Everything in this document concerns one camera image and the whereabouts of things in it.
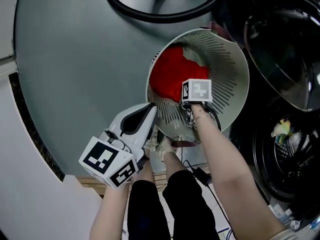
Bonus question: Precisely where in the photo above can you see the round glass machine door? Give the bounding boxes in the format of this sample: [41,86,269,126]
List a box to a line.
[243,7,320,112]

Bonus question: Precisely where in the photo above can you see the person's legs black shorts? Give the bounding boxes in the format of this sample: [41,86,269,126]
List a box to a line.
[127,148,221,240]

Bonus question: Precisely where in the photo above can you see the black washing machine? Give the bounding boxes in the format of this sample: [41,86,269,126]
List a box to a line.
[219,0,320,235]

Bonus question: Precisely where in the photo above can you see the thin wrist bracelet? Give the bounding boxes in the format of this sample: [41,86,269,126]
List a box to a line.
[194,113,213,122]

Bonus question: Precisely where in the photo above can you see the pastel tie-dye clothes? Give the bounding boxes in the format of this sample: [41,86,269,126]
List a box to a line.
[271,118,295,145]

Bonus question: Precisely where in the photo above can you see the black ribbed vacuum hose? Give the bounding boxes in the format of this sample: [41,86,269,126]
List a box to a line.
[101,0,225,24]

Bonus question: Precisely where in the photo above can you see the person's left beige shoe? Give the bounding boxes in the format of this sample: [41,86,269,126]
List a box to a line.
[143,125,159,159]

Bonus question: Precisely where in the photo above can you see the person's right forearm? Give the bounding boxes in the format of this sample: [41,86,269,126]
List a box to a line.
[191,103,287,240]

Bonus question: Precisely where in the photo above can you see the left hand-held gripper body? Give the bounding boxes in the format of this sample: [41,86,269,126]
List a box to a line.
[78,128,146,190]

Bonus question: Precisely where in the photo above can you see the red clothes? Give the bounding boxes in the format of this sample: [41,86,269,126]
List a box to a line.
[149,46,210,104]

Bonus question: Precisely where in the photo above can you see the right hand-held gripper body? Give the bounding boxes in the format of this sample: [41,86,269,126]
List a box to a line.
[181,78,213,129]

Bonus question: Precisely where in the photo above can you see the round grey laundry basket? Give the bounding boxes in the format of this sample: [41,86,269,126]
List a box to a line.
[145,28,250,140]

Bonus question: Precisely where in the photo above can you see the person's left forearm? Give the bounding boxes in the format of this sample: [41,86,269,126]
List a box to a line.
[89,176,133,240]

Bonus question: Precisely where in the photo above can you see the person's right beige shoe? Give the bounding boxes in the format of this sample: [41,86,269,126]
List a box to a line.
[156,135,178,161]

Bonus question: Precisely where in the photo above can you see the black power adapter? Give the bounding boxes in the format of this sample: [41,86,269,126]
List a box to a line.
[192,167,212,186]

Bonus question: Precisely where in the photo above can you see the person's beige shoe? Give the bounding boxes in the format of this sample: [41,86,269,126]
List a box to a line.
[156,135,178,161]
[143,125,159,159]

